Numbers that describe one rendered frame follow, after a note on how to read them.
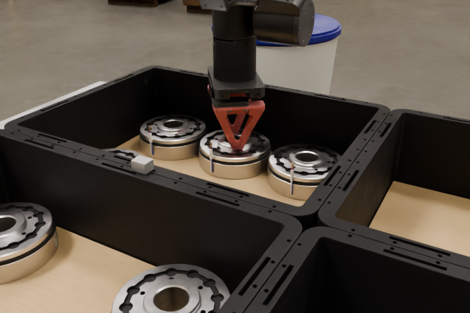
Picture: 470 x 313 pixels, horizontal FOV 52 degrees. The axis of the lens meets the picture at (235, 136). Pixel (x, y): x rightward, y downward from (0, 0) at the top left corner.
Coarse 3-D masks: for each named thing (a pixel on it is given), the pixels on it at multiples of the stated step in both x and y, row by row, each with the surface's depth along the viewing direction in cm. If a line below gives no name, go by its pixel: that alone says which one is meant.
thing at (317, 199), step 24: (144, 72) 78; (168, 72) 79; (192, 72) 78; (72, 96) 67; (312, 96) 68; (336, 96) 67; (24, 120) 60; (384, 120) 60; (72, 144) 54; (360, 144) 54; (336, 168) 49; (216, 192) 44; (240, 192) 44; (312, 216) 41
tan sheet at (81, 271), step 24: (72, 240) 54; (48, 264) 50; (72, 264) 50; (96, 264) 50; (120, 264) 50; (144, 264) 50; (0, 288) 47; (24, 288) 47; (48, 288) 47; (72, 288) 47; (96, 288) 47; (120, 288) 47; (0, 312) 44; (24, 312) 44; (48, 312) 44; (72, 312) 44; (96, 312) 44
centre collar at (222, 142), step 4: (220, 136) 70; (224, 136) 70; (236, 136) 71; (240, 136) 71; (220, 140) 69; (224, 140) 69; (248, 140) 69; (220, 144) 68; (224, 144) 68; (228, 144) 68; (248, 144) 68; (228, 148) 68; (244, 148) 68
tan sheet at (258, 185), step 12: (132, 144) 77; (168, 168) 69; (180, 168) 69; (192, 168) 69; (216, 180) 66; (228, 180) 66; (240, 180) 66; (252, 180) 66; (264, 180) 66; (252, 192) 63; (264, 192) 63; (276, 192) 63; (300, 204) 61
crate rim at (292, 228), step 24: (24, 144) 54; (48, 144) 54; (96, 168) 49; (120, 168) 49; (168, 192) 45; (192, 192) 44; (264, 216) 41; (288, 216) 41; (288, 240) 38; (264, 264) 36; (240, 288) 33; (240, 312) 31
